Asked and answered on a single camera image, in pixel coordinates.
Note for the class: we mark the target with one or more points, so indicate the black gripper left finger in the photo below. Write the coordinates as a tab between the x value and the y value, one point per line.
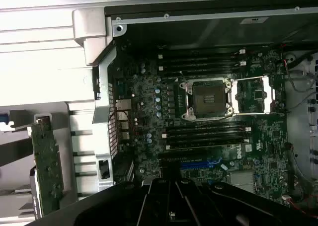
119	206

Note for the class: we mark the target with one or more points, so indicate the thin locking lever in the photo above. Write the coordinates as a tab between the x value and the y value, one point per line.
248	116

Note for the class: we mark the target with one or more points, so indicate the open PC case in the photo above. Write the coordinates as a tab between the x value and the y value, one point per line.
298	126

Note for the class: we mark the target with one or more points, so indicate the silver chipset heat sink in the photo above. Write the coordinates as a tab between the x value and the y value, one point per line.
242	182

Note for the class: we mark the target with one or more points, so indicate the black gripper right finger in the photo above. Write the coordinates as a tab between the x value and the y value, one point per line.
223	206

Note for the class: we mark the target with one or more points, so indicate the CPU socket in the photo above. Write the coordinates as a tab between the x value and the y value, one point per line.
207	98

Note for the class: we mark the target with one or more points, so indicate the metal socket cover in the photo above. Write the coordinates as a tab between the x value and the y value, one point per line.
267	87

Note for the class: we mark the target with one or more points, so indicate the blue expansion slot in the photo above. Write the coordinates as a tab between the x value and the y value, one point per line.
196	166

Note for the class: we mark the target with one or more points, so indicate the green motherboard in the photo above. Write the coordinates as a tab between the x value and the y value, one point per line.
149	92

